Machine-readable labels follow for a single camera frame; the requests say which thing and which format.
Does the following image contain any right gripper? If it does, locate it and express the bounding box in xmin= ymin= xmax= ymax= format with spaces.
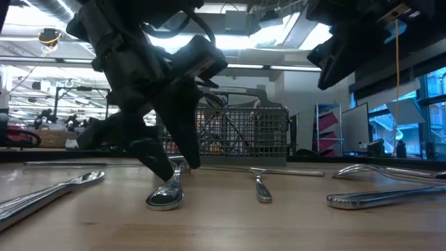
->
xmin=305 ymin=0 xmax=436 ymax=91

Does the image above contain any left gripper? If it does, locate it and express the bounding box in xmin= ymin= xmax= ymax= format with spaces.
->
xmin=66 ymin=10 xmax=202 ymax=183

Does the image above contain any silver spoon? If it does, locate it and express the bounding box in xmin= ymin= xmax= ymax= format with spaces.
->
xmin=145 ymin=155 xmax=190 ymax=212
xmin=203 ymin=92 xmax=226 ymax=109

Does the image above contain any silver fork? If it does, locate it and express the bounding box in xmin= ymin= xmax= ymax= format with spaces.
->
xmin=248 ymin=167 xmax=274 ymax=204
xmin=332 ymin=163 xmax=446 ymax=186

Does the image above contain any silver table knife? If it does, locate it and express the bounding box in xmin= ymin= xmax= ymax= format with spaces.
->
xmin=199 ymin=165 xmax=326 ymax=178
xmin=23 ymin=160 xmax=109 ymax=167
xmin=0 ymin=170 xmax=106 ymax=233
xmin=326 ymin=185 xmax=446 ymax=211

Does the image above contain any long ceiling light strip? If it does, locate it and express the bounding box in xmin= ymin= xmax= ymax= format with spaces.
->
xmin=0 ymin=56 xmax=323 ymax=73

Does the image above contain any shelf rack with red bins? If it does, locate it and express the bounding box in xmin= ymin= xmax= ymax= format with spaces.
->
xmin=314 ymin=102 xmax=344 ymax=158

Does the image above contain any whiteboard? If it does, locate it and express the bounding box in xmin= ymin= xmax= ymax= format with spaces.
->
xmin=340 ymin=102 xmax=370 ymax=155

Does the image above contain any grey plastic cutlery basket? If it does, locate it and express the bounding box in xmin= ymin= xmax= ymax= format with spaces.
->
xmin=155 ymin=86 xmax=290 ymax=167

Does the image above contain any white paper sign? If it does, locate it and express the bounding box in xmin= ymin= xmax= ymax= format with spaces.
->
xmin=384 ymin=98 xmax=426 ymax=126

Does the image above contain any black desk device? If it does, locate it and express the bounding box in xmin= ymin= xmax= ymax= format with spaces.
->
xmin=367 ymin=138 xmax=386 ymax=158

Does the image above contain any dark bottle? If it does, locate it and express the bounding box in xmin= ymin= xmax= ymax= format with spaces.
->
xmin=396 ymin=139 xmax=408 ymax=159

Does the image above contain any wicker basket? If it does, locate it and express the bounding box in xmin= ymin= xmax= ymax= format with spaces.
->
xmin=33 ymin=129 xmax=78 ymax=149

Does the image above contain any black background robot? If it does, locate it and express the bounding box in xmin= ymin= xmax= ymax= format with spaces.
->
xmin=33 ymin=108 xmax=59 ymax=130

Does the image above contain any red and black chair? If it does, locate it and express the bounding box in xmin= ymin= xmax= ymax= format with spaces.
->
xmin=0 ymin=124 xmax=43 ymax=150

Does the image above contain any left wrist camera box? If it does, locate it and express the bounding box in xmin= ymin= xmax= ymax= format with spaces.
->
xmin=169 ymin=34 xmax=229 ymax=84

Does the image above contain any black stand frame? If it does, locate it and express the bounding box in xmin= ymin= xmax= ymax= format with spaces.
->
xmin=52 ymin=86 xmax=112 ymax=130

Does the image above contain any black yellow cable reel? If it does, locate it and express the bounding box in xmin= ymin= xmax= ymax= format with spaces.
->
xmin=37 ymin=27 xmax=63 ymax=48

